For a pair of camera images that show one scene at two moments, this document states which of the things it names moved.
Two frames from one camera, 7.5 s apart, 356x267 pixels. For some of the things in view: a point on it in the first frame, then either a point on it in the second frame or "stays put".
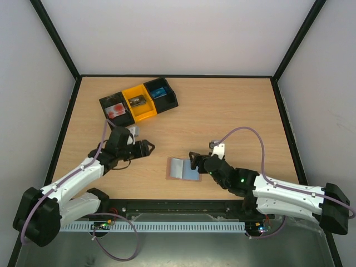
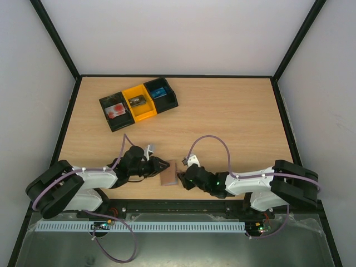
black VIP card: (137, 100) stays put
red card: (115, 110) stays put
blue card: (158, 93) stays put
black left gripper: (145, 152) → (155, 166)
